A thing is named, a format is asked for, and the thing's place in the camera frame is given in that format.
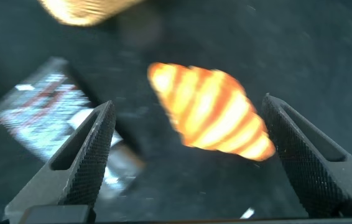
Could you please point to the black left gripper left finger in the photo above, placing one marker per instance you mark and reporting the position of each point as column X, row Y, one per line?
column 79, row 161

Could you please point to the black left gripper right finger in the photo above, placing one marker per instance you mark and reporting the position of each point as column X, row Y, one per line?
column 313, row 161

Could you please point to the black cosmetic tube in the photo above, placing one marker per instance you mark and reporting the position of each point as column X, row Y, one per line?
column 45, row 112

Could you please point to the striped golden croissant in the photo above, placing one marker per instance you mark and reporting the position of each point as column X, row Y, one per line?
column 210, row 109

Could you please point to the black table cloth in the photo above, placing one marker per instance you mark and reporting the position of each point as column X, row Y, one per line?
column 257, row 46

